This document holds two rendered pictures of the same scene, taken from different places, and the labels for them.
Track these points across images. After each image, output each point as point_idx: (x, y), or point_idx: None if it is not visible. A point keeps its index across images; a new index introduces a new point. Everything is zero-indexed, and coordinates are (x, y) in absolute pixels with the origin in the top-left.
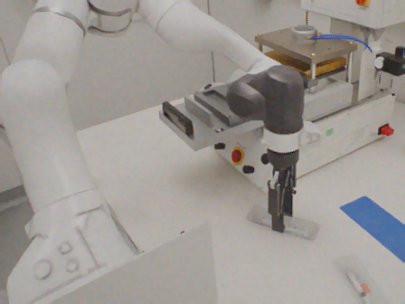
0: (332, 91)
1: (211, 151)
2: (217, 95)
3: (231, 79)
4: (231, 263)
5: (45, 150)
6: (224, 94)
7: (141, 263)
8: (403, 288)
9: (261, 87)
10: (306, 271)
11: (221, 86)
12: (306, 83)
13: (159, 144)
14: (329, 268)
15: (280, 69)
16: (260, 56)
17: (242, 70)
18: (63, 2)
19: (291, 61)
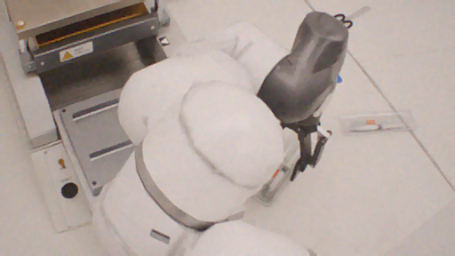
0: (163, 5)
1: (77, 232)
2: (100, 154)
3: (34, 122)
4: (330, 235)
5: None
6: (115, 140)
7: None
8: (369, 95)
9: (329, 60)
10: (347, 164)
11: (78, 140)
12: (168, 20)
13: None
14: (344, 143)
15: (323, 24)
16: (230, 35)
17: (26, 96)
18: (296, 250)
19: (99, 16)
